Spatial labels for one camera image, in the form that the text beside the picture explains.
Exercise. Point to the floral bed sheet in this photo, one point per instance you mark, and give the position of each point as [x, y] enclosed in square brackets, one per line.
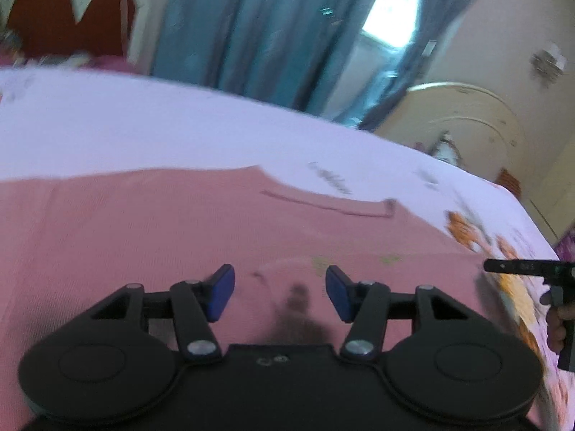
[157, 125]

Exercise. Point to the purple patterned panel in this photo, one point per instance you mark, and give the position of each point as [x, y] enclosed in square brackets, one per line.
[567, 244]

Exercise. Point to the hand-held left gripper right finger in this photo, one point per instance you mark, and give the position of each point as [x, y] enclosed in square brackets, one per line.
[338, 292]

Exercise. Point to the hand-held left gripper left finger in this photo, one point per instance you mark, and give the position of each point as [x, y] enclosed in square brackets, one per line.
[223, 289]

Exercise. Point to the orange patterned cloth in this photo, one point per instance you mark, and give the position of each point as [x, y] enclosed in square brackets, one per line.
[510, 180]

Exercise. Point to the pink pillow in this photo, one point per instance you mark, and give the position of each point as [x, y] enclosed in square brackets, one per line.
[108, 63]

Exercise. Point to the white ornate cushion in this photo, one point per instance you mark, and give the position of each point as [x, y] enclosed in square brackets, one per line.
[445, 149]

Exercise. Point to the cream panelled cabinet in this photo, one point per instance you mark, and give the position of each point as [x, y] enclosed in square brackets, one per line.
[552, 188]

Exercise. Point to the tied blue curtain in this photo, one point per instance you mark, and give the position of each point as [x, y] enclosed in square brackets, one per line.
[431, 22]

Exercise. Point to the cream arched footboard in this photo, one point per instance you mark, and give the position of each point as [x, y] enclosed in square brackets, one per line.
[476, 116]

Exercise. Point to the wide blue curtain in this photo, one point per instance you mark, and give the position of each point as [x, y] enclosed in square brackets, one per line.
[260, 31]

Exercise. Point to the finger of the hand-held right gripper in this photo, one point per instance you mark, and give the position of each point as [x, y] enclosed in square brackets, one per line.
[516, 266]

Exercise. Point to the pink ribbed garment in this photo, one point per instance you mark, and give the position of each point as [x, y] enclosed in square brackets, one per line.
[134, 242]

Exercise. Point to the person's right hand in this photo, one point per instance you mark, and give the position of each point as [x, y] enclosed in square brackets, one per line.
[556, 327]

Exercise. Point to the wall lamp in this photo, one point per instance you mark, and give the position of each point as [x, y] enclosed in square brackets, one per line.
[549, 63]

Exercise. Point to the red headboard with white frame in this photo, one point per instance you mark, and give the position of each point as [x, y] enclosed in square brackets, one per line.
[49, 13]

